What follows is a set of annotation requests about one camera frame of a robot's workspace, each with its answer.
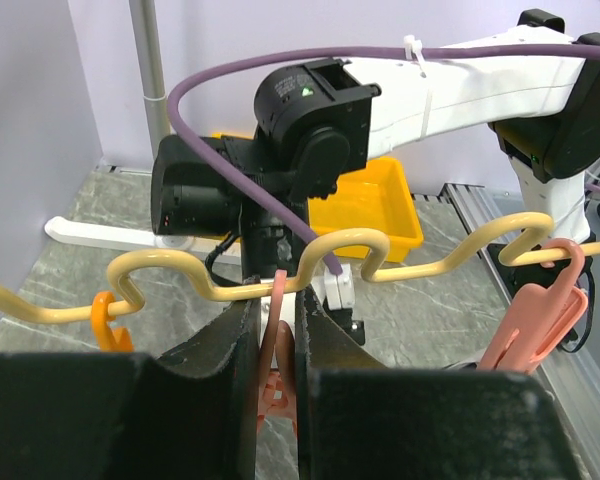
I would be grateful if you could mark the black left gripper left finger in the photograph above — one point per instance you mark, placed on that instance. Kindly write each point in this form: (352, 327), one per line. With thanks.
(188, 414)

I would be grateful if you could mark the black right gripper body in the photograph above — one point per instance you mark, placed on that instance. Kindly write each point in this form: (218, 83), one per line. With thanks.
(267, 246)

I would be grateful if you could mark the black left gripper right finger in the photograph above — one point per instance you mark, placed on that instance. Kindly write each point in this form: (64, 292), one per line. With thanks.
(358, 419)

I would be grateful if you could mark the pink end clothespin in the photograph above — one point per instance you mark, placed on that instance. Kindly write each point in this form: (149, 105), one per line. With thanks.
(538, 318)

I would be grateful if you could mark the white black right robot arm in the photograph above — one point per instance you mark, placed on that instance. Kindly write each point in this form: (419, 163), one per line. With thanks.
(324, 112)

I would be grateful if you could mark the orange yellow clothespin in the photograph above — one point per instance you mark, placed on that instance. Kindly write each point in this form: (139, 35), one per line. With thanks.
(112, 340)

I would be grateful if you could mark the yellow plastic tray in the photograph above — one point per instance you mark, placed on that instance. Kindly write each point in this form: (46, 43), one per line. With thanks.
(376, 197)

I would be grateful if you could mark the metal clothes rack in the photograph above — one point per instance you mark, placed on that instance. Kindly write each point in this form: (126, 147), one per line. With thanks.
(62, 230)

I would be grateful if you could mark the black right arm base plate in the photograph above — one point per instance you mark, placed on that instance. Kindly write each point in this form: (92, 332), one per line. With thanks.
(514, 278)

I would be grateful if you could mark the aluminium rail frame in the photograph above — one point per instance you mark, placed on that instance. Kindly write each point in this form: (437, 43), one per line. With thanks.
(530, 246)

